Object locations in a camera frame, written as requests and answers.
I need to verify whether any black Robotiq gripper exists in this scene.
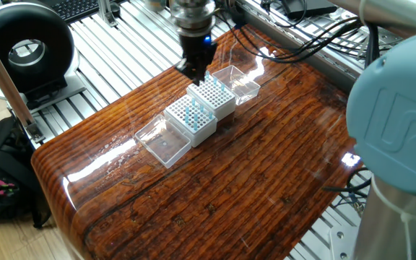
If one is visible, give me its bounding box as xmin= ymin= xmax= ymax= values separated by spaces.
xmin=174 ymin=34 xmax=218 ymax=87

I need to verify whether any white perforated pipette tip rack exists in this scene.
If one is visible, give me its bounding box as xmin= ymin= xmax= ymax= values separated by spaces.
xmin=186 ymin=74 xmax=237 ymax=124
xmin=163 ymin=94 xmax=218 ymax=148

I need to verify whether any clear plastic rack lid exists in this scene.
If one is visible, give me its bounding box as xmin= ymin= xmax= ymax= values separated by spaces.
xmin=211 ymin=64 xmax=261 ymax=106
xmin=134 ymin=114 xmax=192 ymax=170

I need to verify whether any silver wrist flange coupling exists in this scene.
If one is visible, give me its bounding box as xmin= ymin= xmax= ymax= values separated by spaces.
xmin=170 ymin=0 xmax=217 ymax=37

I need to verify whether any metal can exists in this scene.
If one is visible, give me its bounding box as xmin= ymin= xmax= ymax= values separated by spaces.
xmin=142 ymin=0 xmax=168 ymax=13

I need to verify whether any glossy brown wooden board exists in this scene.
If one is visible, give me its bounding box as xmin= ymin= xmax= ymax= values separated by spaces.
xmin=30 ymin=24 xmax=357 ymax=260

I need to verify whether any black power adapter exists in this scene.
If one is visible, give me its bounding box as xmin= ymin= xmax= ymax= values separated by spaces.
xmin=282 ymin=0 xmax=339 ymax=21

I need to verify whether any black computer keyboard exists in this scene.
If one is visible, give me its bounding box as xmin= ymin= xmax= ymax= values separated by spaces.
xmin=36 ymin=0 xmax=103 ymax=23

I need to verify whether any aluminium plate with holes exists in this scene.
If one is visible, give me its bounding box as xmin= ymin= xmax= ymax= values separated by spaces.
xmin=332 ymin=9 xmax=360 ymax=26

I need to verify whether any black backpack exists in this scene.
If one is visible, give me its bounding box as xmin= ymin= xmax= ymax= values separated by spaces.
xmin=0 ymin=115 xmax=53 ymax=230

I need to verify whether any black wrist cable bundle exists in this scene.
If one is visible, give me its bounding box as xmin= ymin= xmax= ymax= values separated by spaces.
xmin=214 ymin=3 xmax=381 ymax=68

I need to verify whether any aluminium frame post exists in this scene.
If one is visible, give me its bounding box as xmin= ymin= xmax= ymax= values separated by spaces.
xmin=97 ymin=0 xmax=119 ymax=28
xmin=0 ymin=21 xmax=47 ymax=144

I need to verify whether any black cable with metal plug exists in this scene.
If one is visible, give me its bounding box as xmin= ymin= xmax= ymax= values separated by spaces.
xmin=321 ymin=168 xmax=373 ymax=214

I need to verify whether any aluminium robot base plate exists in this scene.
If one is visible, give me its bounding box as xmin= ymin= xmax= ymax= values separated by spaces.
xmin=329 ymin=225 xmax=357 ymax=260

